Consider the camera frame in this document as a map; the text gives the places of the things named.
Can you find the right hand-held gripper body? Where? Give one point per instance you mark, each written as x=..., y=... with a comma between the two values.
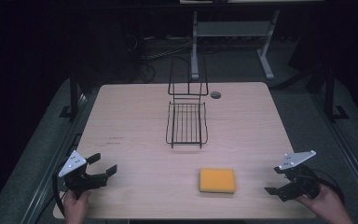
x=301, y=183

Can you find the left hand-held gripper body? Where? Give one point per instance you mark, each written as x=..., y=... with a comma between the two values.
x=80, y=182

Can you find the yellow sponge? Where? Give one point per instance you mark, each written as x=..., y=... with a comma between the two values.
x=217, y=180

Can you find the person's left hand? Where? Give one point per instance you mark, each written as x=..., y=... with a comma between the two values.
x=74, y=207

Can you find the person's right hand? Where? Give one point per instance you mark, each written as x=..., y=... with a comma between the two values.
x=326, y=205

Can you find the grey metal stand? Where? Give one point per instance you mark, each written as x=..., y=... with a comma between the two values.
x=230, y=28

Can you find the aluminium rail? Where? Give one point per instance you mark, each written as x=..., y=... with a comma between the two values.
x=51, y=174
x=348, y=149

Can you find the black frame post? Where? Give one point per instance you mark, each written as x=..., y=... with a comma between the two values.
x=73, y=96
x=331, y=93

